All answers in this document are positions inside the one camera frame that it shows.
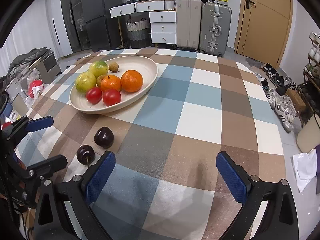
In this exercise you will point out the brown longan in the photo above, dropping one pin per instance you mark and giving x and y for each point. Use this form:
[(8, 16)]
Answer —
[(100, 79), (113, 67)]

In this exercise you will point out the red tomato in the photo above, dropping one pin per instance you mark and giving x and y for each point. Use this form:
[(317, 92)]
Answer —
[(94, 95), (111, 97)]

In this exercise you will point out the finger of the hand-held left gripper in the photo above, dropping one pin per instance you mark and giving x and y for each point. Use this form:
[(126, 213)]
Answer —
[(50, 163), (40, 124)]

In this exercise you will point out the yellow-green citrus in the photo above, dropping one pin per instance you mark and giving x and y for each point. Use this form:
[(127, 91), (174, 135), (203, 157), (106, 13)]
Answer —
[(85, 82)]

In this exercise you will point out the clear plastic bag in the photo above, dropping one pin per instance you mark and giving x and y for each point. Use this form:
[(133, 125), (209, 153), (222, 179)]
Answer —
[(22, 80)]

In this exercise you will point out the cream round plate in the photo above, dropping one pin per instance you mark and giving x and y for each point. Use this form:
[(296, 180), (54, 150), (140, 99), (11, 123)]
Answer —
[(140, 65)]

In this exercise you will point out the yellow citrus with green patch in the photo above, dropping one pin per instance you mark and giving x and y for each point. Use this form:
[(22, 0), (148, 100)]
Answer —
[(98, 68)]

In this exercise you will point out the woven laundry basket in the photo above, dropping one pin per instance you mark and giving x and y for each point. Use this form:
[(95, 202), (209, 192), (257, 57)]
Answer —
[(137, 32)]

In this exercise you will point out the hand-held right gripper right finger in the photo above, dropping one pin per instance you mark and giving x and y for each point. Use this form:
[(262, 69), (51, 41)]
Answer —
[(231, 177)]

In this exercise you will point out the grey storage box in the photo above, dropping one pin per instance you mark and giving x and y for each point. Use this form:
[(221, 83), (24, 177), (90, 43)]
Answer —
[(48, 65)]

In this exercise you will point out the beige bin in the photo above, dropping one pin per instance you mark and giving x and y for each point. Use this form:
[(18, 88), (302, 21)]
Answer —
[(310, 135)]

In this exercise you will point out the white ribbed container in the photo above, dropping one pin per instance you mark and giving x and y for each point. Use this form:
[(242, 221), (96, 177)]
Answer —
[(170, 4)]

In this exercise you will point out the beige suitcase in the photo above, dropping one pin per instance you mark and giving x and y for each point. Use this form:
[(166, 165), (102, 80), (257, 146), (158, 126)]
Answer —
[(188, 22)]

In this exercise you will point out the dark red cherry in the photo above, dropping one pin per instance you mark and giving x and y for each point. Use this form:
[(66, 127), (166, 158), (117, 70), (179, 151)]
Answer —
[(85, 154), (103, 137)]

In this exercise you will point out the wooden door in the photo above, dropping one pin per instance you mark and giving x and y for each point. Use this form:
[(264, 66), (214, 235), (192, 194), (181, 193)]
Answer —
[(265, 22)]

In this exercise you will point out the grey doormat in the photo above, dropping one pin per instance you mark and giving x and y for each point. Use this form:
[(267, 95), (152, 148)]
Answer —
[(253, 62)]

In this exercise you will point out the small mandarin orange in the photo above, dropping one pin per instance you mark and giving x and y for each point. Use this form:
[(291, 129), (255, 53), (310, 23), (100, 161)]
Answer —
[(111, 83)]

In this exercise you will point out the red packet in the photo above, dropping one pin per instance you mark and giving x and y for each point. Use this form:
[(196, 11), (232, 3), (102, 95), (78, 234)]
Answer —
[(35, 87)]

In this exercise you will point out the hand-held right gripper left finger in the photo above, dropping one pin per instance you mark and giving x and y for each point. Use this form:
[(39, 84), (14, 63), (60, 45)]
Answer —
[(100, 177)]

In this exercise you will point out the white crumpled plastic bag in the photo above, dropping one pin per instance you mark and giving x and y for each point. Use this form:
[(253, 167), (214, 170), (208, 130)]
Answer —
[(305, 167)]

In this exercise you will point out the dark glass cabinet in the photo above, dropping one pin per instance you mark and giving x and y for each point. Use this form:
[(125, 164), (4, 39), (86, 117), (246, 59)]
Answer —
[(72, 17)]

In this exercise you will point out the wooden shoe rack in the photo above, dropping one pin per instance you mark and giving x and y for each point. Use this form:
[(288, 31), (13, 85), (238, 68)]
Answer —
[(313, 67)]

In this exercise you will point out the white wardrobe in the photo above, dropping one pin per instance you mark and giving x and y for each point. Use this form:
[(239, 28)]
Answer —
[(56, 17)]

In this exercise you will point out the white desk with drawers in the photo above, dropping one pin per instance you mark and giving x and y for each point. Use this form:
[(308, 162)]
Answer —
[(162, 27)]

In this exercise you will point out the checked tablecloth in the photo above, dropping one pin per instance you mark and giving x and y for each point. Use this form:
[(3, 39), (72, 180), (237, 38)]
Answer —
[(200, 120)]

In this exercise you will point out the large orange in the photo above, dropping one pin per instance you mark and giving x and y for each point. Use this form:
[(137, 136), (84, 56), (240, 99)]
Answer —
[(132, 80)]

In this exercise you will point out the dark grey fridge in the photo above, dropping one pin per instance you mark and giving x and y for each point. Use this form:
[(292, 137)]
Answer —
[(100, 5)]

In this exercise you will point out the row of shoes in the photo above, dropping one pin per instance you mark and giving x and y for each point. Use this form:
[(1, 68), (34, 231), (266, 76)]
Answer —
[(282, 105)]

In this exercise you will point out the grey jacket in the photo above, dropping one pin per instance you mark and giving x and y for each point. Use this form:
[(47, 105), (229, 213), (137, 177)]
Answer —
[(25, 57)]

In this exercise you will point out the silver suitcase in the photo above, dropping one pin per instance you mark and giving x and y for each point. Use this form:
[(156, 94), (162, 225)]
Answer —
[(215, 27)]

